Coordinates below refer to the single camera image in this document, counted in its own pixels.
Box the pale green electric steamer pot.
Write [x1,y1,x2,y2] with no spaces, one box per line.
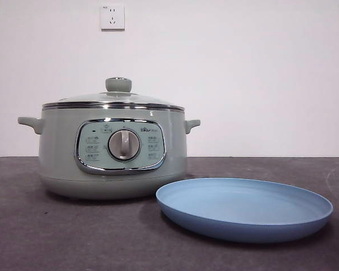
[17,106,201,201]

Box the glass lid with green knob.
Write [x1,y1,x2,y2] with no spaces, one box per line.
[42,77,185,112]

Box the white wall socket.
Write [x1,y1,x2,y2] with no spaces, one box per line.
[101,5,126,32]

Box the blue round plate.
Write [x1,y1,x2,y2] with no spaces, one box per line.
[155,177,334,244]

